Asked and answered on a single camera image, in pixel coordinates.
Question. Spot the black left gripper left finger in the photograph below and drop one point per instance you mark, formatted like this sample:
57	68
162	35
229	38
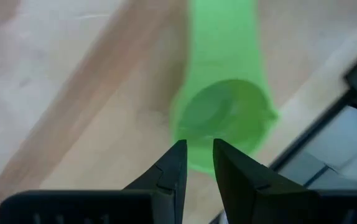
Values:
153	199

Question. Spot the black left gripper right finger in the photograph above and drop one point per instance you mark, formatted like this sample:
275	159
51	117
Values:
253	193

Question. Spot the green plastic measuring cup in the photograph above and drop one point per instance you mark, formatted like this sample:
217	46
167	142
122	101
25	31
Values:
225	102

